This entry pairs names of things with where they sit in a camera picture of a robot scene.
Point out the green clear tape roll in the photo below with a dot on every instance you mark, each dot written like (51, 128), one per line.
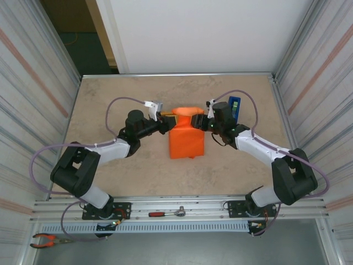
(235, 106)

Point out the orange wrapping paper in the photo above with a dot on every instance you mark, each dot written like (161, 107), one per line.
(187, 138)

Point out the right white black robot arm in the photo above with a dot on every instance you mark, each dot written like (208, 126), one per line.
(256, 145)

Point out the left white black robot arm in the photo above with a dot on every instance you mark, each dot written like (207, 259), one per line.
(110, 150)

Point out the blue tape dispenser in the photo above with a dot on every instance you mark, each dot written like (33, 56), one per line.
(235, 98)

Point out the yellow power connector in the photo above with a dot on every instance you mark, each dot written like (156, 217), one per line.
(259, 225)
(117, 222)

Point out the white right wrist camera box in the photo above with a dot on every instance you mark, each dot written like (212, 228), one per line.
(211, 109)

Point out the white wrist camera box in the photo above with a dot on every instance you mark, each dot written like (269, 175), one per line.
(211, 109)
(154, 109)

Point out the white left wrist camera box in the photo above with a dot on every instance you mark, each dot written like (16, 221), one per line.
(154, 109)

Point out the aluminium table edge rail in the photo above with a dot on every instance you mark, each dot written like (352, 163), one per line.
(176, 74)

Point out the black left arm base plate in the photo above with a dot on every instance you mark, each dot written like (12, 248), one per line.
(124, 206)

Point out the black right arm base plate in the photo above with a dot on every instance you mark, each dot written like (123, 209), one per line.
(235, 207)

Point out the beige wooden door frame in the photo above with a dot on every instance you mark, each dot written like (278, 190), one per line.
(102, 33)

